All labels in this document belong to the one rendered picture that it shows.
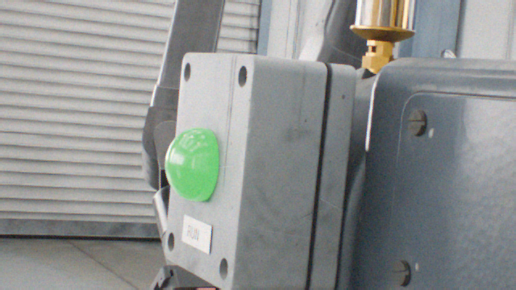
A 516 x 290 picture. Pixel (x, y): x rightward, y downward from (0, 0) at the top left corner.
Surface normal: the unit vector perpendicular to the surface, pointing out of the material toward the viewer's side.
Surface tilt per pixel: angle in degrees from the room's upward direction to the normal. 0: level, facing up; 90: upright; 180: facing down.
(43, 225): 90
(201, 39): 56
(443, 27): 90
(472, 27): 90
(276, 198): 90
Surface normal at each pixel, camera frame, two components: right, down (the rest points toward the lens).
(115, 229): 0.42, 0.09
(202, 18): 0.14, -0.51
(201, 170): 0.04, 0.16
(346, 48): 0.36, -0.37
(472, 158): -0.90, -0.07
